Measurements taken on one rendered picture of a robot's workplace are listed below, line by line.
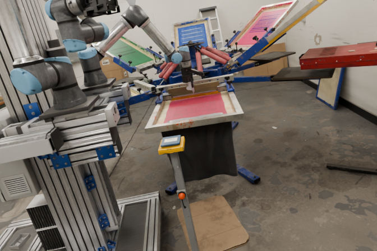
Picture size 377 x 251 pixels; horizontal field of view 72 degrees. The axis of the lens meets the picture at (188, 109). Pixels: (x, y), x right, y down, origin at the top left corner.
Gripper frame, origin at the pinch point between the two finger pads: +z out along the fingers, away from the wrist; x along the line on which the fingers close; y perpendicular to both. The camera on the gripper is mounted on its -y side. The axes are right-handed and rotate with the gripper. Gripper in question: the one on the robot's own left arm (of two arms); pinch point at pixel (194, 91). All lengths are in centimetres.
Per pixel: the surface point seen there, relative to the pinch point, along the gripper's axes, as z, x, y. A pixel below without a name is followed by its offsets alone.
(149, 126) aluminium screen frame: 2, 58, 26
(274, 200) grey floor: 101, 15, -51
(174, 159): 15, 79, 12
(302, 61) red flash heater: -7, -8, -87
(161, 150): 7, 84, 17
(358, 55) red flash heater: -9, 10, -119
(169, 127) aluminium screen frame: 4, 60, 15
